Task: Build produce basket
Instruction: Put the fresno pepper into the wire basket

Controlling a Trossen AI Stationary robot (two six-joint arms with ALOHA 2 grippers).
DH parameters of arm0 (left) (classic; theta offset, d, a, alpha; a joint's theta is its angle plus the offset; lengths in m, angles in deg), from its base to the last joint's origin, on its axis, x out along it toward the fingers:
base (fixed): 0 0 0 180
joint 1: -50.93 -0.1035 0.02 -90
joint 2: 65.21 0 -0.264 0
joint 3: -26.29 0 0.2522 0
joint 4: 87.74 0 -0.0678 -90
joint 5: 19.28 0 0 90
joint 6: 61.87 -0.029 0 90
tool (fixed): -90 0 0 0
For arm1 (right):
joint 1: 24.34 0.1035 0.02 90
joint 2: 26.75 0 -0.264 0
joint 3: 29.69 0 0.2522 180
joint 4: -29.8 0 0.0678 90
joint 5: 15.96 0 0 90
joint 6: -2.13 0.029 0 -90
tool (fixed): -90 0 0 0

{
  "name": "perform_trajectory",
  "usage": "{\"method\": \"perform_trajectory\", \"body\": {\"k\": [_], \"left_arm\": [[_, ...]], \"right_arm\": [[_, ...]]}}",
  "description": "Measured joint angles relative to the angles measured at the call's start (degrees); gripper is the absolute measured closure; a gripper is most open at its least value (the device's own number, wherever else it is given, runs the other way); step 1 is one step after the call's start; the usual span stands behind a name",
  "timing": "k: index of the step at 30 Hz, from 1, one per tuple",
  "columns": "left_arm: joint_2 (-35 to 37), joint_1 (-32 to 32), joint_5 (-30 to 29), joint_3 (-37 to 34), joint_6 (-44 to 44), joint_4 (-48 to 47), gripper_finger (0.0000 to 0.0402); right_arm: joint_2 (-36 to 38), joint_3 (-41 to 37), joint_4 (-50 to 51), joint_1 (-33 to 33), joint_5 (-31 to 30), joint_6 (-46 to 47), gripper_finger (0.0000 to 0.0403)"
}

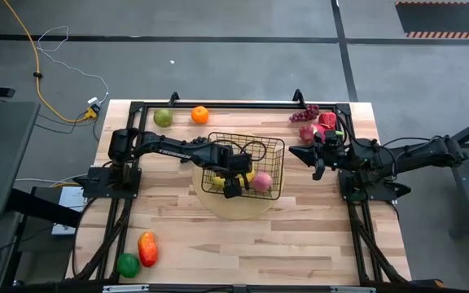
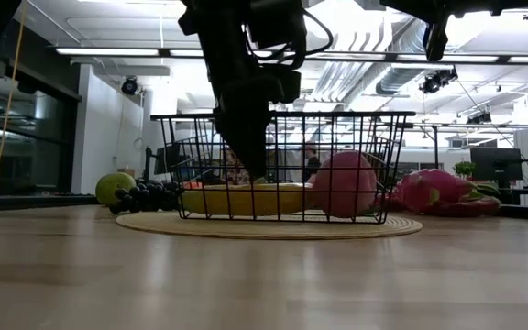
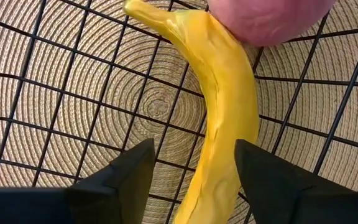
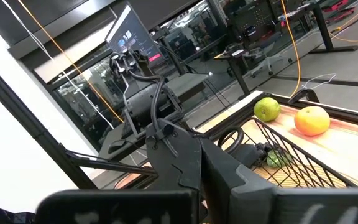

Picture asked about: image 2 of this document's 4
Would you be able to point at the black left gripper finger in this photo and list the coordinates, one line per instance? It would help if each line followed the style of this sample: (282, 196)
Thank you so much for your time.
(259, 142)
(238, 142)

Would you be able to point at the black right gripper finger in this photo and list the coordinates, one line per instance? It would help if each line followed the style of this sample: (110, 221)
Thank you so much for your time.
(410, 7)

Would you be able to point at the yellow banana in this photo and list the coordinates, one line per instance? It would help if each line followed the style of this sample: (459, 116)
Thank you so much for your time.
(241, 201)

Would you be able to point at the pink peach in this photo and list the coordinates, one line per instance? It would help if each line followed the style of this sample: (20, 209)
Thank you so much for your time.
(342, 183)

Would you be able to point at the black grape bunch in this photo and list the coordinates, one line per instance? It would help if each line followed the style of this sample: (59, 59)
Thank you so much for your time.
(147, 199)

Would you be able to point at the red grape bunch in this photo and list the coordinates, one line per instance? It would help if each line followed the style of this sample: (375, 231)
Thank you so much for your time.
(390, 201)

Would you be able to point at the pink dragon fruit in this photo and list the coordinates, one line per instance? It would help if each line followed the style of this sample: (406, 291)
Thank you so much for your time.
(433, 192)

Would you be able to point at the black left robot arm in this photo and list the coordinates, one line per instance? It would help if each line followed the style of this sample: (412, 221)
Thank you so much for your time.
(213, 23)

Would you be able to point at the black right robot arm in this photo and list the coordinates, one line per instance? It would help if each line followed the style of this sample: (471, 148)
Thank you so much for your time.
(498, 3)

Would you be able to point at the colourful patterned cloth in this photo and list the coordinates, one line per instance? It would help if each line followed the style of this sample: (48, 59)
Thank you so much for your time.
(238, 169)

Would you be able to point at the black track light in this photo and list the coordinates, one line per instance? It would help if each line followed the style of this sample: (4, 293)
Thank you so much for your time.
(479, 118)
(436, 82)

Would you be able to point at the person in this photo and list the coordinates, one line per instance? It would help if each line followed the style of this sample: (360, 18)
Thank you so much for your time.
(312, 167)

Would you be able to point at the black computer monitor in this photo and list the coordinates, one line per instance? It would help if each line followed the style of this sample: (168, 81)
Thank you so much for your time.
(495, 164)
(165, 160)

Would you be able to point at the round woven straw placemat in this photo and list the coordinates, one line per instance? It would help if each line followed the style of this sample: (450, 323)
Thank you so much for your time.
(268, 231)

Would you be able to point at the black ceiling spotlight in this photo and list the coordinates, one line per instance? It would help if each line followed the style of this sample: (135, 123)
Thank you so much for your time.
(129, 86)

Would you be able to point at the green potted plant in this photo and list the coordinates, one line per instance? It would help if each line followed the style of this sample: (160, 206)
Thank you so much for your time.
(465, 168)

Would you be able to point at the ceiling light strip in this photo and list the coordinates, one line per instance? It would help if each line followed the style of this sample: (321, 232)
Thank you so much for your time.
(108, 51)

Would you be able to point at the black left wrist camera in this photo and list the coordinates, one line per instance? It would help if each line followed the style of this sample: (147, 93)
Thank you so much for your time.
(282, 87)

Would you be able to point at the silver ventilation duct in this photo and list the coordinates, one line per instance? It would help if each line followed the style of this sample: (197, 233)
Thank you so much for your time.
(394, 80)

